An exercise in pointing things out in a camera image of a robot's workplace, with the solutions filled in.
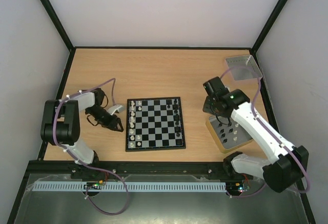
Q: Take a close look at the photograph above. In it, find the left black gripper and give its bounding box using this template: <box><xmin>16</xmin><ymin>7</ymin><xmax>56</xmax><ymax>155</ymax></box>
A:
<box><xmin>85</xmin><ymin>106</ymin><xmax>123</xmax><ymax>132</ymax></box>

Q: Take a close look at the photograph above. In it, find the black chess board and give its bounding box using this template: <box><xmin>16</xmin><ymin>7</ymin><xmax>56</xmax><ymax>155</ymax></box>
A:
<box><xmin>126</xmin><ymin>97</ymin><xmax>186</xmax><ymax>152</ymax></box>

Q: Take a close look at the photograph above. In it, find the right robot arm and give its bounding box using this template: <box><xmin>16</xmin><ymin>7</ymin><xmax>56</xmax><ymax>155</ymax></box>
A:
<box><xmin>203</xmin><ymin>76</ymin><xmax>311</xmax><ymax>193</ymax></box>

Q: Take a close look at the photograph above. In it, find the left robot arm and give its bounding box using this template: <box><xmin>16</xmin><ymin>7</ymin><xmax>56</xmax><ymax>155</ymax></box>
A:
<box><xmin>40</xmin><ymin>88</ymin><xmax>124</xmax><ymax>165</ymax></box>

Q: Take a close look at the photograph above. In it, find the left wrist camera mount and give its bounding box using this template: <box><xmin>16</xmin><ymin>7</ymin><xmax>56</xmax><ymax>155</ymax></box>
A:
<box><xmin>107</xmin><ymin>104</ymin><xmax>126</xmax><ymax>115</ymax></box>

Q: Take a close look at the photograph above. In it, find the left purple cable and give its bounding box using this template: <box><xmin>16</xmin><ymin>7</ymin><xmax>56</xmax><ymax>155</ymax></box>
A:
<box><xmin>55</xmin><ymin>77</ymin><xmax>131</xmax><ymax>214</ymax></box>

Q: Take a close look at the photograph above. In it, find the grey slotted cable duct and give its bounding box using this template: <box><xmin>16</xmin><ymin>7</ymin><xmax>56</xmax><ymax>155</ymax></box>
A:
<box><xmin>32</xmin><ymin>181</ymin><xmax>226</xmax><ymax>193</ymax></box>

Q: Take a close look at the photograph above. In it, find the black aluminium frame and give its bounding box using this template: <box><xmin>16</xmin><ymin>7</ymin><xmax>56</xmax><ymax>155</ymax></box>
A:
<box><xmin>5</xmin><ymin>0</ymin><xmax>318</xmax><ymax>224</ymax></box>

